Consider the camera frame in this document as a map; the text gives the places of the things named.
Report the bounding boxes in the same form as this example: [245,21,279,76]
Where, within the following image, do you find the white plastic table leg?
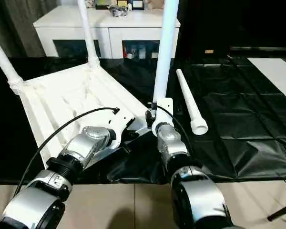
[152,0,181,113]
[77,0,101,69]
[0,29,24,89]
[175,68,210,136]

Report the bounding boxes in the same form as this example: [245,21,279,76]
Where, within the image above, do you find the white plastic table top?
[8,63,156,172]

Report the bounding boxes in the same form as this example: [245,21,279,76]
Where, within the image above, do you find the black plastic mat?
[0,56,286,186]

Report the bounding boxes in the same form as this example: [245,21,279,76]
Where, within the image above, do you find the bag of black items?
[109,5,130,18]

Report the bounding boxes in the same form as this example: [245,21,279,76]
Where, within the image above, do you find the beige plush toy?
[144,0,165,10]

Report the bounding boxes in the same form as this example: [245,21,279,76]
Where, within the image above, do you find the white sideboard cabinet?
[32,4,182,60]

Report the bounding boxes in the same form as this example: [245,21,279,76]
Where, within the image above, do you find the black low cabinet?
[177,0,286,60]

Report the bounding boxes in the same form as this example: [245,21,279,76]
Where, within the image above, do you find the white flat board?
[247,57,286,107]

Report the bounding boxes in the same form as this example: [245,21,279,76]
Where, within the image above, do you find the dark grey curtain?
[0,0,48,58]

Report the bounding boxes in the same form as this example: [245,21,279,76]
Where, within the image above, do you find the black tripod leg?
[266,201,286,222]

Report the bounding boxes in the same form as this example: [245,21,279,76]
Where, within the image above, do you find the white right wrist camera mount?
[151,96,174,138]

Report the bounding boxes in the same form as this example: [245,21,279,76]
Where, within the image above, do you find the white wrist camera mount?
[151,96,174,138]
[106,110,137,151]

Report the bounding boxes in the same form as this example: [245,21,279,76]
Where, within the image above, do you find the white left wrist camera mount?
[106,110,137,151]

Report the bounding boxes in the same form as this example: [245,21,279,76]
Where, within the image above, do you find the black left wrist camera cable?
[13,106,122,199]

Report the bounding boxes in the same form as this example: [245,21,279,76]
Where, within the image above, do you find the dark frame with yellow cards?
[94,0,145,11]

